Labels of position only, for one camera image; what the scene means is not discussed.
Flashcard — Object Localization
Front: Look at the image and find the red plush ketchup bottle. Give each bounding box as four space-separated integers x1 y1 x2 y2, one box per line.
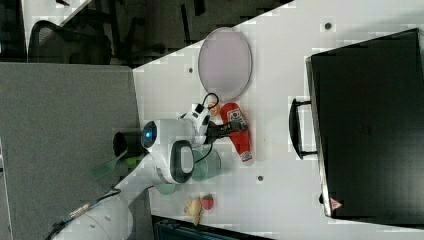
220 102 254 166

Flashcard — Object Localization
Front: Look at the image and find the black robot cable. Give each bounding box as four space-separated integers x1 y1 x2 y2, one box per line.
193 92 220 165

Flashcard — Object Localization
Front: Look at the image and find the black office chair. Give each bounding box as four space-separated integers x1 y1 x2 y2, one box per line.
27 0 165 67

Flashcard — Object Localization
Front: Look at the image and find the orange slice toy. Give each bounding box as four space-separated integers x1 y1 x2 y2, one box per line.
208 102 219 116

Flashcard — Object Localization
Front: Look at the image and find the toaster oven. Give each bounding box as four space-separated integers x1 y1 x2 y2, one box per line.
305 28 424 229

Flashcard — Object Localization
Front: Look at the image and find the green oval strainer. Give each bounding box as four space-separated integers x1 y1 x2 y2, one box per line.
155 184 176 196

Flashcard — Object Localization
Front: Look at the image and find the yellow plush banana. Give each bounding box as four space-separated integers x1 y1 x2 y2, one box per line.
184 197 202 226

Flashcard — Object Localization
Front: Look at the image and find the grey round plate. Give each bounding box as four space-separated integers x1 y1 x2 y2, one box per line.
198 27 252 102

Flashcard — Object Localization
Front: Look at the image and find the red strawberry toy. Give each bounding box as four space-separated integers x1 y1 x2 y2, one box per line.
201 194 214 210

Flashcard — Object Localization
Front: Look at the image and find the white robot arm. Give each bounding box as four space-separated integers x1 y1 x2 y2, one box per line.
45 104 248 240

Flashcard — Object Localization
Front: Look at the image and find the green mug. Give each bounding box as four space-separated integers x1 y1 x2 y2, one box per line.
192 147 221 182

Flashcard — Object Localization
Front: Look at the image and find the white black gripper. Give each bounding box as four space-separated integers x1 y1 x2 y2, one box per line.
180 103 248 147

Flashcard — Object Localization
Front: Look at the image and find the green spatula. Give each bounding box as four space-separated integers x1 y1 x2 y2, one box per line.
90 150 127 180

